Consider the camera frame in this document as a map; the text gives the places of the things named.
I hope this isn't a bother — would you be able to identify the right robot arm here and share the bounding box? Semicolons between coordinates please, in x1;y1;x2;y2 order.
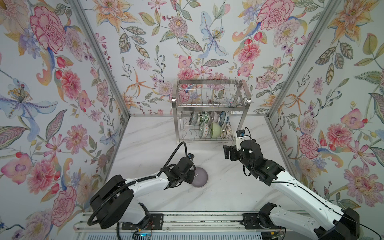
223;139;360;240

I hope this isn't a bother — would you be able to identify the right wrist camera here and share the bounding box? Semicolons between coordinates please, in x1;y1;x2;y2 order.
235;130;246;151

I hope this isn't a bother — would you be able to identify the black corrugated cable conduit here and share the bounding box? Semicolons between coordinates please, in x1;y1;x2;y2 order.
86;141;188;226

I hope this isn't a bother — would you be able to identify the right aluminium corner post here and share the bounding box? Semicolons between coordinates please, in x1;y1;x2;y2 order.
266;1;339;120

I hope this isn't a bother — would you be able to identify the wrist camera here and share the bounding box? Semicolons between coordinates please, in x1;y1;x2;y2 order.
235;130;246;151
187;153;195;160

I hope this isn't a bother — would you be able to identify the brown white patterned bowl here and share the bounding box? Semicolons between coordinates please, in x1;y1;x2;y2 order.
221;123;232;139

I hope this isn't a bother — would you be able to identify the green white patterned bowl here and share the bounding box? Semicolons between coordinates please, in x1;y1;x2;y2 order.
199;123;211;139

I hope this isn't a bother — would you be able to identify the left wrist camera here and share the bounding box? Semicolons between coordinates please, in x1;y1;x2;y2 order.
187;153;195;160

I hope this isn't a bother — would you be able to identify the light green bowl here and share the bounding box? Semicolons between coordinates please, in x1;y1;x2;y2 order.
210;123;222;139

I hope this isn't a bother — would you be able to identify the left aluminium corner post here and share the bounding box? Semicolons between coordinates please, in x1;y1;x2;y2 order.
69;0;131;120

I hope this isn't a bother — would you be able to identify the blue floral bowl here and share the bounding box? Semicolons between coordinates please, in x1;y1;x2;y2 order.
219;112;230;126

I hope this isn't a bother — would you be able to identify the steel two-tier dish rack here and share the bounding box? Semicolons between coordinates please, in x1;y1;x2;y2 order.
171;79;252;142

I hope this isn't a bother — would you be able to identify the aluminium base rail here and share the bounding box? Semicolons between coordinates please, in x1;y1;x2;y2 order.
73;210;316;233

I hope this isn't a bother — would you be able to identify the dark blue flower bowl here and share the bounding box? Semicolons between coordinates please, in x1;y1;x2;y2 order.
189;112;200;126

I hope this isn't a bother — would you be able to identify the green leaf pattern bowl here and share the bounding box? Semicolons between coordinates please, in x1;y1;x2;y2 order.
199;111;211;125

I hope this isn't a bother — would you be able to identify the lilac plain bowl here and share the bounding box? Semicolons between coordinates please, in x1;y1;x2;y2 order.
192;168;208;188

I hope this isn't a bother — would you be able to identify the aluminium corner post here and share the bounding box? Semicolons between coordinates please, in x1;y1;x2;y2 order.
69;0;131;120
266;1;339;120

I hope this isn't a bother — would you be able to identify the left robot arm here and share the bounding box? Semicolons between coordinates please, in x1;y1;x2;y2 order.
87;154;196;229

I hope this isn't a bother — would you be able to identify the purple ribbed bowl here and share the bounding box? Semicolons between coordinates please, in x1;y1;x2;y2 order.
210;112;220;123

